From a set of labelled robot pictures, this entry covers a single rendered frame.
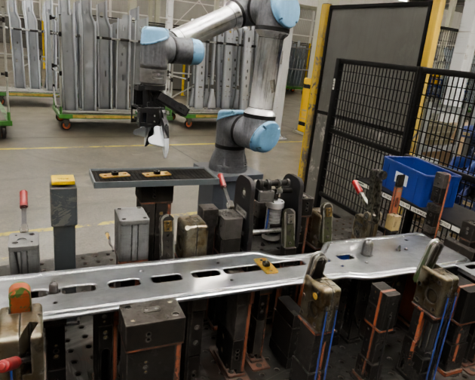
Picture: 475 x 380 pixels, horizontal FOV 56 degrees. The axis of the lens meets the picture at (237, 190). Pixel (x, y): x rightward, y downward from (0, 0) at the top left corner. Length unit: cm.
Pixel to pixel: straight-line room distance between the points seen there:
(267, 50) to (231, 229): 62
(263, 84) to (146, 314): 91
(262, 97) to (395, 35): 233
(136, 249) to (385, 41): 300
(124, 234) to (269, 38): 80
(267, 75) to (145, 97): 46
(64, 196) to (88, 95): 669
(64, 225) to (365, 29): 316
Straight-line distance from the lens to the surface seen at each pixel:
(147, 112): 129
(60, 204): 133
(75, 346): 143
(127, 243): 119
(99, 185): 128
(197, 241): 124
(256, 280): 115
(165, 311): 96
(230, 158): 167
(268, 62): 156
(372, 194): 153
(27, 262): 120
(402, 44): 371
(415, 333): 139
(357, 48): 403
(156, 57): 129
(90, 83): 798
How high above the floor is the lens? 155
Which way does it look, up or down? 18 degrees down
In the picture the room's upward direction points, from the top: 6 degrees clockwise
